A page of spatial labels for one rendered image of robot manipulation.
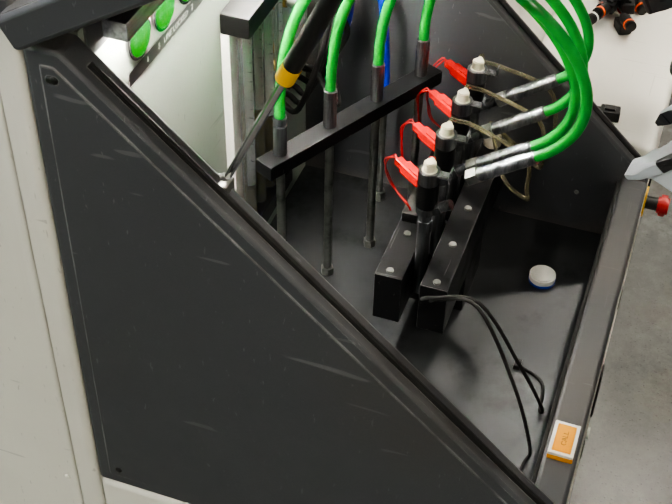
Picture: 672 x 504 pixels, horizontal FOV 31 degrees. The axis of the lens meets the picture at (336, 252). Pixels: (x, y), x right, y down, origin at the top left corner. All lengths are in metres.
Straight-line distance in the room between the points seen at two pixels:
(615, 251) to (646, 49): 0.48
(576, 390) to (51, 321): 0.64
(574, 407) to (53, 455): 0.67
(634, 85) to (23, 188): 1.06
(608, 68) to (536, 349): 0.52
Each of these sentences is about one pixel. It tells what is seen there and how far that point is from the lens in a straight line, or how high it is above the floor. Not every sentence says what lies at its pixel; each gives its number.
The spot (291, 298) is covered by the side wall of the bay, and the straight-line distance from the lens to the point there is 1.23.
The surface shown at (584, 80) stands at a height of 1.31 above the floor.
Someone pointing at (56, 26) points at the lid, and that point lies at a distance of 1.12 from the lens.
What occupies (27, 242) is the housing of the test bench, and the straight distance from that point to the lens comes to 1.36.
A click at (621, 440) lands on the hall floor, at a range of 2.74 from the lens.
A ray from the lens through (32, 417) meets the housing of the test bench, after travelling 1.60.
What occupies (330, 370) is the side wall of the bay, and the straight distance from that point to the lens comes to 1.29.
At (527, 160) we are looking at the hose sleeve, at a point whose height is 1.19.
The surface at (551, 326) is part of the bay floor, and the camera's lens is 1.77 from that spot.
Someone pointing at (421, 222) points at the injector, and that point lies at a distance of 1.57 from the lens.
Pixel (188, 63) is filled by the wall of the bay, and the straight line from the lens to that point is 1.45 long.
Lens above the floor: 2.08
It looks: 43 degrees down
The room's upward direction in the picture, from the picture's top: 1 degrees clockwise
